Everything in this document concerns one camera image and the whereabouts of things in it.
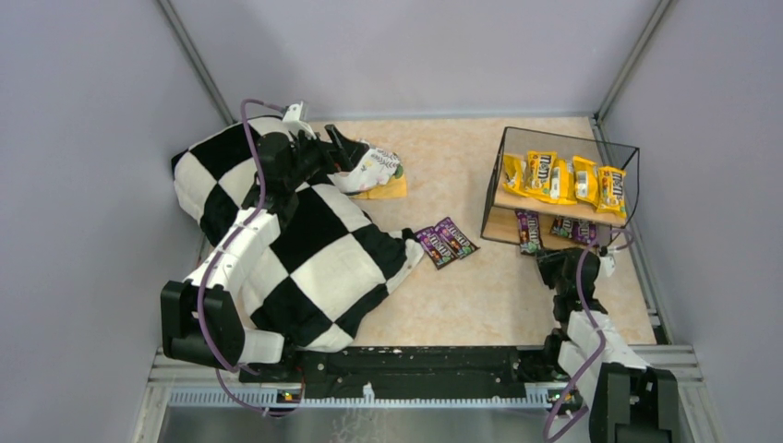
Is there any yellow candy bag shelf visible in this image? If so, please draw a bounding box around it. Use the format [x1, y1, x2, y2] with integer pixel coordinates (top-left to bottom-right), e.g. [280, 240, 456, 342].
[572, 156, 599, 208]
[549, 158, 577, 205]

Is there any yellow candy bag shelf middle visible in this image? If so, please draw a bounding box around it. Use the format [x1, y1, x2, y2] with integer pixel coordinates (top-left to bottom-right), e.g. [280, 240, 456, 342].
[572, 156, 599, 208]

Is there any purple m&m bag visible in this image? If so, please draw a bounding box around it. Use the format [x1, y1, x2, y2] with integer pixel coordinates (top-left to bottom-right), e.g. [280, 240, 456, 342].
[415, 226, 457, 269]
[514, 210, 544, 256]
[434, 217, 479, 259]

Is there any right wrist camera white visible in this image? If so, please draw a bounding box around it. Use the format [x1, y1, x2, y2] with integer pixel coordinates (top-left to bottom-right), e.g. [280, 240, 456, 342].
[599, 246, 617, 278]

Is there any yellow candy bag shelf left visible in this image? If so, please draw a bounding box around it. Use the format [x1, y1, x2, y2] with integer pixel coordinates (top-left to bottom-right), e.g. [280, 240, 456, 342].
[549, 158, 577, 205]

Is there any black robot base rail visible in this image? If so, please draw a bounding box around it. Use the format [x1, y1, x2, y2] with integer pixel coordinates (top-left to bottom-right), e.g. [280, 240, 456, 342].
[239, 346, 569, 407]

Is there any yellow m&m bag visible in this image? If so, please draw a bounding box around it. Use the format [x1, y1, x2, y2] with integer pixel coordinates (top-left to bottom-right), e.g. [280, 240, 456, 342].
[524, 150, 557, 200]
[596, 166, 627, 219]

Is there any yellow candy bag barcode side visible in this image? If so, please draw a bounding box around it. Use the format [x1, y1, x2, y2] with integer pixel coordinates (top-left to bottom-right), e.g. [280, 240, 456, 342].
[501, 154, 527, 197]

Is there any animal print white cloth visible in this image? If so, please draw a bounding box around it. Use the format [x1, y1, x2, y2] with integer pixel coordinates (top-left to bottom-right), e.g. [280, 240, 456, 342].
[329, 138, 404, 195]

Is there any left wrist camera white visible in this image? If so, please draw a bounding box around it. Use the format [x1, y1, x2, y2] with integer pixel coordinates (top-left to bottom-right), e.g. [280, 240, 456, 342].
[282, 102, 317, 139]

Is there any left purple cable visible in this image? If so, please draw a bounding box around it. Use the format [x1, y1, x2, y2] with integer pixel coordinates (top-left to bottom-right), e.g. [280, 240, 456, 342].
[195, 98, 301, 418]

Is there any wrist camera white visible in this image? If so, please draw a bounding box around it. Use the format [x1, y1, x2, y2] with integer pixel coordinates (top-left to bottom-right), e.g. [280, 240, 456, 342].
[282, 102, 317, 139]
[599, 246, 617, 278]

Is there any yellow m&m bag on shelf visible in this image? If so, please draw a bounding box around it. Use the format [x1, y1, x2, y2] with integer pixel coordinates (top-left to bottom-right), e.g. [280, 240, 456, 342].
[596, 166, 627, 219]

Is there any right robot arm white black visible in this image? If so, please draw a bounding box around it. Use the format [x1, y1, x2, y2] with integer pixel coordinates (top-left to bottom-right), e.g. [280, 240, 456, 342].
[536, 248, 681, 442]

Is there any black white checkered cloth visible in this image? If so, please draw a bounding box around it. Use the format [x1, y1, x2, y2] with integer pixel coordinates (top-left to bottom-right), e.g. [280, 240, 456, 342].
[171, 116, 424, 353]

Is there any yellow cloth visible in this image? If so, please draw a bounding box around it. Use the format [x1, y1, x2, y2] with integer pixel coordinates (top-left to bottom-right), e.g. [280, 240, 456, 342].
[352, 174, 408, 199]

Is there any black wire mesh shelf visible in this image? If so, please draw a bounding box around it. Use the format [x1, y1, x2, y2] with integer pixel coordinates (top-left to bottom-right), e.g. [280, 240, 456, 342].
[480, 126, 640, 249]

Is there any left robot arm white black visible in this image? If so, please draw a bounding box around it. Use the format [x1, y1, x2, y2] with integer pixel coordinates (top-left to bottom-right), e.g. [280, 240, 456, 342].
[161, 118, 371, 372]

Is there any yellow m&m bag front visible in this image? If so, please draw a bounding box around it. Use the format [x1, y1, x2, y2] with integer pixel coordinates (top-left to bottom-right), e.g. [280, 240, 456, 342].
[524, 150, 557, 200]

